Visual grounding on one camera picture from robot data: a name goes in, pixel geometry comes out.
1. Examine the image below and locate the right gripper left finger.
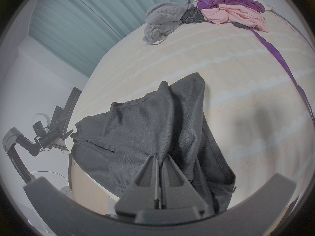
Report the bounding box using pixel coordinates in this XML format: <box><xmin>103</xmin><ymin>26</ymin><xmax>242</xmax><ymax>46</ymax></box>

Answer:
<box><xmin>115</xmin><ymin>153</ymin><xmax>159</xmax><ymax>218</ymax></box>

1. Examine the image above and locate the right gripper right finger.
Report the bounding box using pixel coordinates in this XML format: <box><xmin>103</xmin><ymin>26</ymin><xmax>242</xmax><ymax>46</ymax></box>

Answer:
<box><xmin>160</xmin><ymin>154</ymin><xmax>207</xmax><ymax>217</ymax></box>

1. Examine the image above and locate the black T-shirt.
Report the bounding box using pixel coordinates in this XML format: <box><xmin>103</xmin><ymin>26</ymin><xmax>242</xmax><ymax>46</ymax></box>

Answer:
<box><xmin>70</xmin><ymin>72</ymin><xmax>237</xmax><ymax>216</ymax></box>

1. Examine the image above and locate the bed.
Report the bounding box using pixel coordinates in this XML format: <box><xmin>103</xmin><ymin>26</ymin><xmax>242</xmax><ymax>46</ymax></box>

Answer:
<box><xmin>68</xmin><ymin>0</ymin><xmax>315</xmax><ymax>216</ymax></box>

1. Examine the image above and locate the blue-green curtain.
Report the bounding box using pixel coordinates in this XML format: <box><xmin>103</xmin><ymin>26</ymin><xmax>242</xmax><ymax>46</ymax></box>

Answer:
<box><xmin>49</xmin><ymin>0</ymin><xmax>210</xmax><ymax>42</ymax></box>
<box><xmin>28</xmin><ymin>0</ymin><xmax>122</xmax><ymax>78</ymax></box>

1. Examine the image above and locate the grey garment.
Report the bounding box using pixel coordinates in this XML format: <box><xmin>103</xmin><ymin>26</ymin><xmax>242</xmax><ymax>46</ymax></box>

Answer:
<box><xmin>143</xmin><ymin>0</ymin><xmax>193</xmax><ymax>46</ymax></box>

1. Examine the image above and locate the black patterned garment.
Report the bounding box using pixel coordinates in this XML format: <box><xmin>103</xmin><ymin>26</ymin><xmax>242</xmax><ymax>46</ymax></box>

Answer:
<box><xmin>181</xmin><ymin>8</ymin><xmax>207</xmax><ymax>24</ymax></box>

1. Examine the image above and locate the pink garment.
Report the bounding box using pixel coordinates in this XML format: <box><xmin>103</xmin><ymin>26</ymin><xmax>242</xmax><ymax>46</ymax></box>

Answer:
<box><xmin>202</xmin><ymin>3</ymin><xmax>269</xmax><ymax>33</ymax></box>

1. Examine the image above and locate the black cable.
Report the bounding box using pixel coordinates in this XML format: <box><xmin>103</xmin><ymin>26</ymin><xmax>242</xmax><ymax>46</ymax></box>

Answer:
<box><xmin>29</xmin><ymin>172</ymin><xmax>70</xmax><ymax>182</ymax></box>

